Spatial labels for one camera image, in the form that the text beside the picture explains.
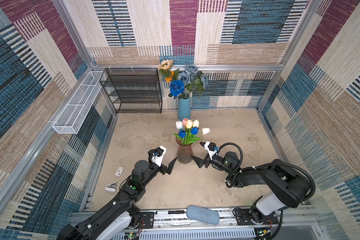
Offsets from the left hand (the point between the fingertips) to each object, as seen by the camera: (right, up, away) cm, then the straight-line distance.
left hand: (168, 150), depth 77 cm
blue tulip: (+13, +10, -7) cm, 18 cm away
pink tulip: (+8, +15, -3) cm, 17 cm away
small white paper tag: (-29, -14, +11) cm, 34 cm away
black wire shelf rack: (-28, +38, +33) cm, 58 cm away
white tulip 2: (+5, +13, -1) cm, 14 cm away
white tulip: (+14, +14, -4) cm, 20 cm away
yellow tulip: (+10, +13, -5) cm, 17 cm away
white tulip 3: (+18, +10, 0) cm, 21 cm away
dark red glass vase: (+8, -2, +8) cm, 11 cm away
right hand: (+15, -1, +5) cm, 16 cm away
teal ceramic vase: (+8, +24, +27) cm, 37 cm away
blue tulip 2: (+7, +9, -7) cm, 13 cm away
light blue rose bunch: (+14, +40, +13) cm, 44 cm away
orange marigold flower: (-1, +41, +16) cm, 44 cm away
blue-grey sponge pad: (+17, -30, -4) cm, 35 cm away
